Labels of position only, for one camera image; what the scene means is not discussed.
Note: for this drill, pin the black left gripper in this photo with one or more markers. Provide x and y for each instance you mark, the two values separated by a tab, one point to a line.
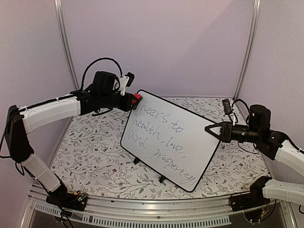
127	105

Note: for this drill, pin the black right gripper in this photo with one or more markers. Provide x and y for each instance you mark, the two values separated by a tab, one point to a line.
225	134

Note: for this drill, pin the red whiteboard eraser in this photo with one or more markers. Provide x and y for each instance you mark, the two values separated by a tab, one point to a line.
136	99

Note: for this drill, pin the white whiteboard black frame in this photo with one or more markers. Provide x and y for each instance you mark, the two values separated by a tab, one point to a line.
169	139

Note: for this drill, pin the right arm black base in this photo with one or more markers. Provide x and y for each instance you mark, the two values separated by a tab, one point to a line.
254	198

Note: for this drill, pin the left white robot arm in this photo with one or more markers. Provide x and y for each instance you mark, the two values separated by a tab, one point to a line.
106	92

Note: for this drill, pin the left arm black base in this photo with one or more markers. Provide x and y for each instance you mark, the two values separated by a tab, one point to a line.
64	199

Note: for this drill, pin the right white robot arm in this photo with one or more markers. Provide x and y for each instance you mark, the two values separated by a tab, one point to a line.
275	145

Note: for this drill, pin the black whiteboard stand foot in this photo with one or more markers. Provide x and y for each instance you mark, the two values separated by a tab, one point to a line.
136	160

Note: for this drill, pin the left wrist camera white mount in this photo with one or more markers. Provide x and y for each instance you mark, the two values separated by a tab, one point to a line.
125	81

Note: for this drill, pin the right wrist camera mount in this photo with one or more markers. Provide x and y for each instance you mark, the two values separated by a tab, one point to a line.
228	110

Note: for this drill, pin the aluminium front rail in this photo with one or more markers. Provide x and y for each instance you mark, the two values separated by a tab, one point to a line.
102	212

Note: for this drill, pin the left aluminium frame post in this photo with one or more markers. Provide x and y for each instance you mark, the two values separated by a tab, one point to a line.
65	44

